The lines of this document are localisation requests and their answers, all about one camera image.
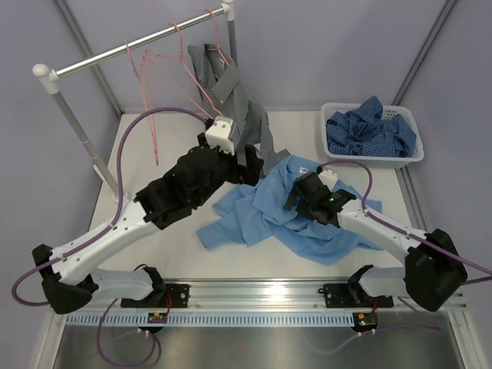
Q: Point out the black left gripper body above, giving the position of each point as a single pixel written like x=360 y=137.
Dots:
x=241 y=174

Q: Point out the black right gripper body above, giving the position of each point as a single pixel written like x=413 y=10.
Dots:
x=304 y=206

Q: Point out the light blue shirt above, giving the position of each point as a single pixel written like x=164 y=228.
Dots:
x=252 y=214

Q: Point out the blue checkered shirt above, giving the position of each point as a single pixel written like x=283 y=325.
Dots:
x=363 y=132

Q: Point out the pink hanger of blue shirt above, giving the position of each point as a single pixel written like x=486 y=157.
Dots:
x=154 y=56

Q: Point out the pink hanger of checkered shirt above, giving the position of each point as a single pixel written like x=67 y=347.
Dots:
x=140 y=70

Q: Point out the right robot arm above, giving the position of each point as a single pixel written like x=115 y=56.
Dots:
x=403 y=246

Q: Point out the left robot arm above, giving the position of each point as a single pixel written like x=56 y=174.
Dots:
x=134 y=223

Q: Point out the grey shirt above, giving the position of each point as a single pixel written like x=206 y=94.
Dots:
x=223 y=92

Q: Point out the pink hanger of grey shirt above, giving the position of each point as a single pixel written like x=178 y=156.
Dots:
x=217 y=46

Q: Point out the white plastic basket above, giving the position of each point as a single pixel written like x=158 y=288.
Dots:
x=389 y=111

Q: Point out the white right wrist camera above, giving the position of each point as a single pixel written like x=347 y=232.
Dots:
x=328 y=178

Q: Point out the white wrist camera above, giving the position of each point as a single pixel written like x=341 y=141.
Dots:
x=223 y=135
x=328 y=178

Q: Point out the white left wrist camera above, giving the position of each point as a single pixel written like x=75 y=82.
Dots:
x=223 y=135

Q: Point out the aluminium mounting rail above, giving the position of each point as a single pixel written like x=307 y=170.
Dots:
x=268 y=291

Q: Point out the white slotted cable duct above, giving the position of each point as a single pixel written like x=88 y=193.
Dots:
x=212 y=319

